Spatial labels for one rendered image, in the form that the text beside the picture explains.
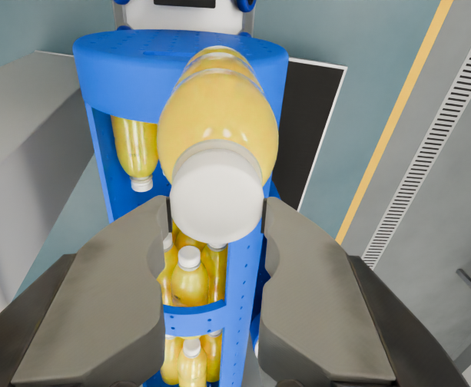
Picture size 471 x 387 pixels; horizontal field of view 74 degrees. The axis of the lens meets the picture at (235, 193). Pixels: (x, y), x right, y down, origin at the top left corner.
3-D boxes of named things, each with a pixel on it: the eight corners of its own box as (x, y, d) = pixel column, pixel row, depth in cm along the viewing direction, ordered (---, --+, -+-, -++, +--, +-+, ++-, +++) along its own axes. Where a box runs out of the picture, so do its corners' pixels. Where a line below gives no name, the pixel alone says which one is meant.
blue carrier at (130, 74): (150, 329, 101) (134, 434, 77) (104, 24, 53) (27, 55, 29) (237, 325, 104) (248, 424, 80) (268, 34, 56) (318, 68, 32)
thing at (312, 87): (200, 270, 223) (200, 286, 211) (232, 43, 144) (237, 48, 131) (269, 271, 233) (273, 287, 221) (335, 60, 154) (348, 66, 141)
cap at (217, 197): (267, 148, 14) (273, 167, 12) (250, 219, 16) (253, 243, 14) (178, 134, 13) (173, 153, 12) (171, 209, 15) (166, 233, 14)
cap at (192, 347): (181, 343, 73) (181, 339, 72) (198, 339, 74) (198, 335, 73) (184, 359, 70) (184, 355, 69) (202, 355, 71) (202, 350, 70)
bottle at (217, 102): (262, 54, 29) (313, 121, 13) (247, 127, 32) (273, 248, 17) (185, 39, 28) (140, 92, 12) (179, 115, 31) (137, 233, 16)
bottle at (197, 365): (177, 378, 83) (174, 339, 73) (203, 372, 86) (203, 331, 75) (181, 407, 78) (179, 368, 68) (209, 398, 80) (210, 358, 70)
